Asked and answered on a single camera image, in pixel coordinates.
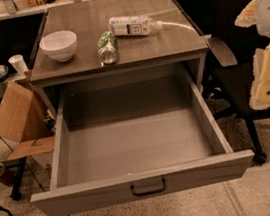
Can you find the green soda can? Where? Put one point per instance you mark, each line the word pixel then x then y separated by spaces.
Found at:
pixel 108 48

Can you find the grey cabinet with dark top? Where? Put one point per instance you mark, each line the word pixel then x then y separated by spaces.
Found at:
pixel 176 41

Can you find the grey open top drawer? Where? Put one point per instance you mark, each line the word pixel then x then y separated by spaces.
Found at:
pixel 135 127

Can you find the black office chair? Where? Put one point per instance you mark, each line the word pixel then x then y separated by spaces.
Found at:
pixel 228 72

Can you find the clear plastic water bottle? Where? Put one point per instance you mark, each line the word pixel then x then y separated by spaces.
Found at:
pixel 133 25

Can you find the white ceramic bowl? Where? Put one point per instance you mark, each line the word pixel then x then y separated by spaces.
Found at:
pixel 60 46

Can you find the white paper cup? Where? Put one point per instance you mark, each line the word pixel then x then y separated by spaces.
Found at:
pixel 18 63

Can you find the open cardboard box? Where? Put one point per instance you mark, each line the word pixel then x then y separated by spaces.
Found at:
pixel 25 119

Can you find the black stand leg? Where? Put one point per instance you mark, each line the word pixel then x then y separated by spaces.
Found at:
pixel 15 193

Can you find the black drawer handle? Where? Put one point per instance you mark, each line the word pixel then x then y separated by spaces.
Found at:
pixel 148 188

